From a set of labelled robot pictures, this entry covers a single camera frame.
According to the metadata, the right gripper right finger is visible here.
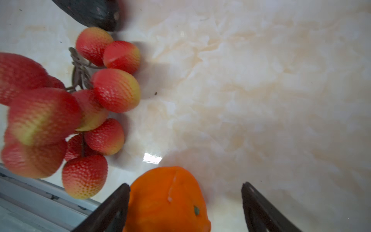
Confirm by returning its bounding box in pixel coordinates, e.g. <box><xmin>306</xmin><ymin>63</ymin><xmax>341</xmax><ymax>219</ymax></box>
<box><xmin>241</xmin><ymin>182</ymin><xmax>301</xmax><ymax>232</ymax></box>

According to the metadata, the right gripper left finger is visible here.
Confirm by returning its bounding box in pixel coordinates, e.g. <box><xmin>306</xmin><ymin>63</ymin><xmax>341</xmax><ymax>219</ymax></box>
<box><xmin>72</xmin><ymin>183</ymin><xmax>130</xmax><ymax>232</ymax></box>

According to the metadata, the orange persimmon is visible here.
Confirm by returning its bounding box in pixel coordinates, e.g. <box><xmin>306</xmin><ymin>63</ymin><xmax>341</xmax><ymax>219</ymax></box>
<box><xmin>123</xmin><ymin>166</ymin><xmax>211</xmax><ymax>232</ymax></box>

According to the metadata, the red lychee bunch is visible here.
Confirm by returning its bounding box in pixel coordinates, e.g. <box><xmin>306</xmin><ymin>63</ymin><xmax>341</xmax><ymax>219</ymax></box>
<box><xmin>1</xmin><ymin>27</ymin><xmax>141</xmax><ymax>199</ymax></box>

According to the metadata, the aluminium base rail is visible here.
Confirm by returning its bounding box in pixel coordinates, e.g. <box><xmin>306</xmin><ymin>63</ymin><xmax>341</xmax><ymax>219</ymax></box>
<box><xmin>1</xmin><ymin>164</ymin><xmax>100</xmax><ymax>232</ymax></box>

